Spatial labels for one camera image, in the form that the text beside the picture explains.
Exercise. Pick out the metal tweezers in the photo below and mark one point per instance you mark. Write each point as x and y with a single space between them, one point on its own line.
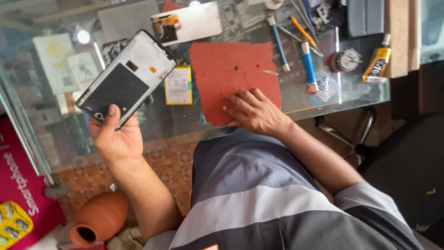
305 17

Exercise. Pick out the small metal blade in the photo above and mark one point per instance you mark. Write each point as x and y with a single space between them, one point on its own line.
270 72

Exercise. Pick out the phone display frame assembly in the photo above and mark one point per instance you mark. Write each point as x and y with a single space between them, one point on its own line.
126 78

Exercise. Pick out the yellow glue tube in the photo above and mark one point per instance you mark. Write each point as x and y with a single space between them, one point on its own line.
378 61

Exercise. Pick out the person's right hand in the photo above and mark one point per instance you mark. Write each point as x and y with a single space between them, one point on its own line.
255 113

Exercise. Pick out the terracotta clay pot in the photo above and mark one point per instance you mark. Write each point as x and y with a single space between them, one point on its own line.
99 218

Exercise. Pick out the grey phone case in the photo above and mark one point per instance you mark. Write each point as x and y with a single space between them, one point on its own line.
365 16

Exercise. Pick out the white phone back cover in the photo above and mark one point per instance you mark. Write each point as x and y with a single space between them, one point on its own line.
189 23

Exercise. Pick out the yellow packet of cases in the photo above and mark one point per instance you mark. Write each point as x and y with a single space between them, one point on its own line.
12 225

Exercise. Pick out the person's left hand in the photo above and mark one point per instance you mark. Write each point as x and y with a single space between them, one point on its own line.
114 140

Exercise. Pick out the small plastic parts bag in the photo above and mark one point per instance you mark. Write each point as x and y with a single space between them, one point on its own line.
322 86

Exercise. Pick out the grey striped shirt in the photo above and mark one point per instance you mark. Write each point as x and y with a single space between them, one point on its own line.
277 201

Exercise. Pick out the yellow-edged phone battery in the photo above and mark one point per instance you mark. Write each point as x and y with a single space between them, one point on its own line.
178 85

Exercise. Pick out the wooden boards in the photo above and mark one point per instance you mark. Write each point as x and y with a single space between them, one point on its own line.
402 36

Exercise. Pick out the pink smartphone poster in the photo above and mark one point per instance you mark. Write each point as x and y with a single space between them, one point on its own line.
20 177

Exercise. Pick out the round metal gauge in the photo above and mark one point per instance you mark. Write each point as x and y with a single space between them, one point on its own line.
346 60

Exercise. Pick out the red work mat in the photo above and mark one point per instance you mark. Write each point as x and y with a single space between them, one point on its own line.
232 74

